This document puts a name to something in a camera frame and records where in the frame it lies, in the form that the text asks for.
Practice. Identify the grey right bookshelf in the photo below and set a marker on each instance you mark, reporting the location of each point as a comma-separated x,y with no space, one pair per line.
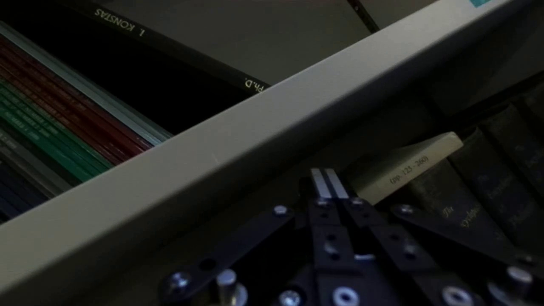
113,239

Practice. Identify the thin cream paper book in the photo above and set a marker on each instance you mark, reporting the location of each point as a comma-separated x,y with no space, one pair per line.
375,177

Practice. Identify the black thesis book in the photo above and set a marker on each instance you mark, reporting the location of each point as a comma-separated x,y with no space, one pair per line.
180,52

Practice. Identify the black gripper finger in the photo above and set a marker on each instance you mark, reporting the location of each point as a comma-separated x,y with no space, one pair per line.
339,188
321,183

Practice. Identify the dark encyclopedia books row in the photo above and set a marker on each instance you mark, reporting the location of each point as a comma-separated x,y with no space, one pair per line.
491,192

